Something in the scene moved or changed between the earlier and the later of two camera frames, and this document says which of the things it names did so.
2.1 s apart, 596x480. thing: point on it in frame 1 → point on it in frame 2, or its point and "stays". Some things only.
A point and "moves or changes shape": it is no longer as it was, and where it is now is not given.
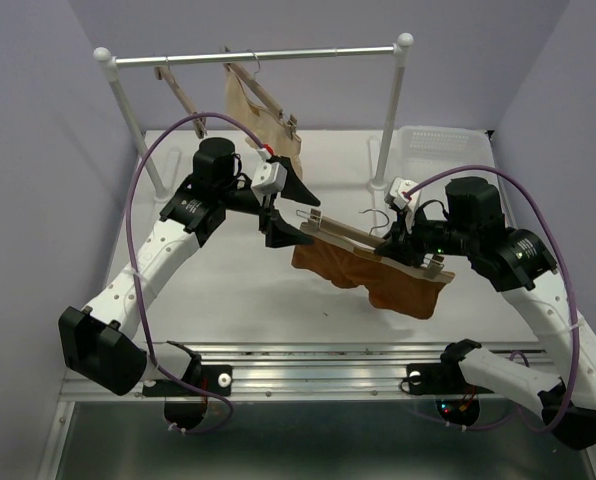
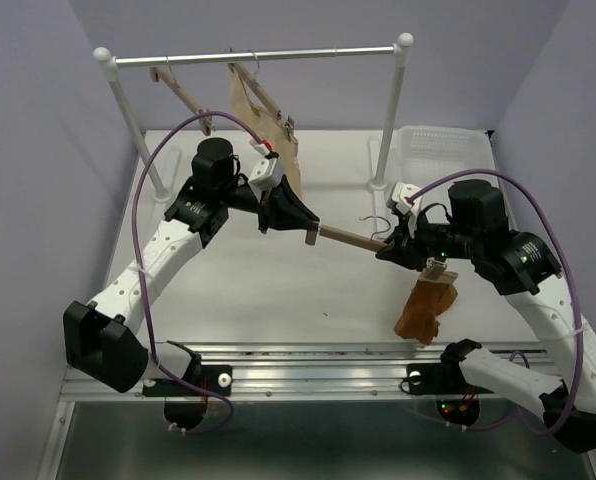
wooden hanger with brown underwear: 347,255 moves or changes shape
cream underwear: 271,129 stays
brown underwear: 402,289 → 425,302
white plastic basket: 424,151 stays
